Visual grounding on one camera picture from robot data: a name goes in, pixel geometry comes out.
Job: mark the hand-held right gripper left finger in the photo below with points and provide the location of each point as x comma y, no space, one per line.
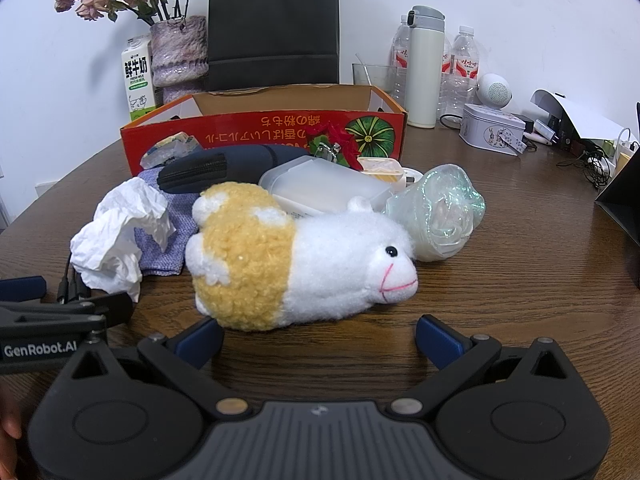
200,344

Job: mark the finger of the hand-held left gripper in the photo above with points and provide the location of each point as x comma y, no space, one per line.
22,289
100,307

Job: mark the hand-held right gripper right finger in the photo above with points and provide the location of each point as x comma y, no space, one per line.
439,339

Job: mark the white and yellow plush sheep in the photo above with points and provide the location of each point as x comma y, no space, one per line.
340,260

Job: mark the red cardboard box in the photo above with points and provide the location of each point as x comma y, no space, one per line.
240,130

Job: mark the person's left hand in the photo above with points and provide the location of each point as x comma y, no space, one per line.
7,425

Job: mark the crumpled white tissue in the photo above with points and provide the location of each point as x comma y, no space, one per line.
115,240

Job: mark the blue knitted cloth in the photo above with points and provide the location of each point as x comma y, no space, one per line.
170,255

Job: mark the brown wooden desk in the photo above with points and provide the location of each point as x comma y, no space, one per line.
510,270

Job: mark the iridescent clear plastic wrap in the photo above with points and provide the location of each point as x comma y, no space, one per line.
440,210

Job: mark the small white plug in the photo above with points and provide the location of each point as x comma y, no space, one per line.
412,179

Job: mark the crumpled blue plastic wrapper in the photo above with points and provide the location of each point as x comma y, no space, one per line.
170,149

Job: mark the navy zipper pouch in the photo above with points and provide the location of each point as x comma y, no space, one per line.
225,165

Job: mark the small beige case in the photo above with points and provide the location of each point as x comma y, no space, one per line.
382,166

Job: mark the red flower ornament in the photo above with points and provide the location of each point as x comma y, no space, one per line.
345,147

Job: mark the white printed tin box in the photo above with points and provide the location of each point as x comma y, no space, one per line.
487,130

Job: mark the black folded stand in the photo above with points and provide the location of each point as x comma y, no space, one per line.
625,220

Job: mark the white and green milk carton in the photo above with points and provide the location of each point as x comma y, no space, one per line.
137,80

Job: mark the black power adapter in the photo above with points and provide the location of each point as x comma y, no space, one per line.
525,122

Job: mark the white charger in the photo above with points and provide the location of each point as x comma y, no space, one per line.
545,131

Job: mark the white round speaker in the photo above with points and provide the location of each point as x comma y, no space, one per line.
495,91

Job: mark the white power strip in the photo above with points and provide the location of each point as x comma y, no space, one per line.
625,152

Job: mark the clear plastic water bottle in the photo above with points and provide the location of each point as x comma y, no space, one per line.
467,70
400,55
447,75

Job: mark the purple ceramic vase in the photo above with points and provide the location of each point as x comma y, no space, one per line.
177,55

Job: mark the white thermos bottle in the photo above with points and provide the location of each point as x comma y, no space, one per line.
424,75

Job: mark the clear glass cup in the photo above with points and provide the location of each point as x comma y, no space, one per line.
381,79

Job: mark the white curved paper sheet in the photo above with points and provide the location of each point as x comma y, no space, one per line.
590,115

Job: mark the black paper bag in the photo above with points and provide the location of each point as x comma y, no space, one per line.
272,25

